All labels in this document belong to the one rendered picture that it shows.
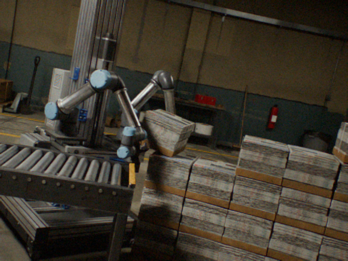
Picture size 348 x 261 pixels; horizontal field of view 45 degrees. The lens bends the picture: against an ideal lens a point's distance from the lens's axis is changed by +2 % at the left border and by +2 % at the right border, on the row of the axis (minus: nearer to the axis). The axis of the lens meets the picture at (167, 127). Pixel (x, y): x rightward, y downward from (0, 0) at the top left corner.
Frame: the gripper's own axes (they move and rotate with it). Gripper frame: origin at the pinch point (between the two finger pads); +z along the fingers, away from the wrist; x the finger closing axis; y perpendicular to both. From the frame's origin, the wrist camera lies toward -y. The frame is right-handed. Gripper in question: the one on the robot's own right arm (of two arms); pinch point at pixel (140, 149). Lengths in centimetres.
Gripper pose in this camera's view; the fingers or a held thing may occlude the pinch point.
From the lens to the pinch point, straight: 285.4
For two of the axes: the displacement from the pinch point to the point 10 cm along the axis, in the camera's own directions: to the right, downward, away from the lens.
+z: 2.5, -0.8, 9.6
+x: -9.7, 0.0, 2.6
